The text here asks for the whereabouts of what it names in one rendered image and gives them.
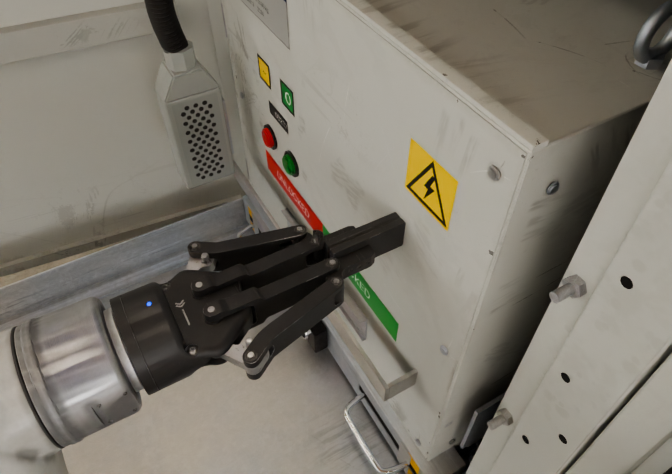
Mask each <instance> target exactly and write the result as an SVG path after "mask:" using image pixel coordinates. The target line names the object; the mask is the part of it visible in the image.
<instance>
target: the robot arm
mask: <svg viewBox="0 0 672 474"><path fill-rule="evenodd" d="M405 225H406V223H405V222H404V220H403V219H401V218H400V216H399V215H398V214H397V213H396V212H393V213H391V214H389V215H386V216H384V217H381V218H379V219H377V220H374V221H372V222H370V223H367V224H365V225H362V226H360V227H358V228H355V227H354V226H347V227H345V228H342V229H340V230H338V231H335V232H333V233H330V234H328V235H325V236H324V235H323V232H322V231H320V230H313V235H311V234H310V233H308V232H307V229H306V227H305V226H303V225H296V226H291V227H286V228H282V229H277V230H272V231H267V232H263V233H258V234H253V235H249V236H244V237H239V238H235V239H230V240H225V241H220V242H200V241H194V242H191V243H190V244H189V245H188V247H187V249H188V252H189V255H190V258H189V261H188V264H187V267H186V270H183V271H181V272H179V273H177V274H176V275H175V276H174V277H173V278H172V279H171V280H170V281H168V282H166V283H164V284H158V283H156V282H151V283H149V284H146V285H144V286H141V287H139V288H136V289H134V290H131V291H129V292H126V293H124V294H122V295H119V296H117V297H114V298H112V299H110V300H109V302H110V307H111V308H109V309H107V310H106V308H105V307H104V305H103V304H102V302H101V301H100V300H99V299H98V298H96V297H88V298H86V299H83V300H81V301H78V302H76V303H73V304H71V305H68V306H66V307H63V308H61V309H58V310H56V311H53V312H51V313H48V314H46V315H43V316H41V317H38V318H36V319H35V318H32V319H30V320H27V321H25V322H23V324H21V325H18V326H15V327H12V328H9V329H6V330H3V331H0V474H69V473H68V470H67V467H66V464H65V461H64V457H63V452H62V449H63V448H65V447H66V446H69V445H73V444H76V443H78V442H80V441H82V440H83V439H84V438H85V437H87V436H89V435H91V434H93V433H95V432H98V431H100V430H102V429H104V428H106V427H108V426H110V425H112V424H114V423H116V422H118V421H120V420H122V419H124V418H126V417H129V416H131V415H133V414H135V413H137V412H138V411H139V410H140V409H141V406H142V400H141V394H140V390H142V389H145V391H146V393H147V394H148V395H151V394H154V393H156V392H158V391H160V390H162V389H164V388H166V387H168V386H170V385H172V384H174V383H176V382H179V381H181V380H183V379H185V378H187V377H189V376H191V375H192V374H193V373H194V372H195V371H197V370H198V369H200V368H201V367H204V366H209V365H221V364H224V363H226V362H227V361H228V362H230V363H232V364H234V365H236V366H238V367H240V368H242V369H244V370H245V371H246V374H247V377H248V378H249V379H251V380H257V379H259V378H260V377H261V376H262V375H263V373H264V372H265V370H266V369H267V367H268V366H269V364H270V363H271V361H272V359H273V358H274V357H275V356H276V355H277V354H279V353H280V352H281V351H283V350H284V349H285V348H286V347H288V346H289V345H290V344H292V343H293V342H294V341H295V340H297V339H298V338H299V337H301V336H302V335H303V334H304V333H306V332H307V331H308V330H309V329H311V328H312V327H313V326H315V325H316V324H317V323H318V322H320V321H321V320H322V319H324V318H325V317H326V316H327V315H329V314H330V313H331V312H333V311H334V310H335V309H336V308H338V307H339V306H340V305H341V304H343V302H344V279H345V278H347V277H349V276H351V275H354V274H356V273H358V272H360V271H362V270H364V269H367V268H369V267H371V266H372V265H373V264H374V261H375V258H376V257H378V256H380V255H382V254H385V253H387V252H389V251H391V250H393V249H396V248H398V247H400V246H402V245H403V240H404V232H405ZM292 240H293V241H292ZM324 259H325V260H324ZM213 271H220V272H213ZM289 307H291V308H290V309H288V310H287V311H286V312H284V313H283V314H282V315H280V316H279V317H278V318H276V319H275V320H273V321H272V322H271V323H269V324H268V325H267V326H265V327H264V328H263V329H262V330H261V331H260V332H259V333H258V334H257V335H256V336H255V338H254V339H253V338H252V337H247V338H246V339H245V341H244V342H243V343H241V341H242V340H243V338H244V337H245V335H246V334H247V332H248V330H249V329H252V328H254V327H256V326H258V325H260V324H262V323H264V322H265V320H266V319H267V318H268V317H270V316H272V315H274V314H276V313H278V312H281V311H283V310H285V309H287V308H289ZM240 343H241V344H240Z"/></svg>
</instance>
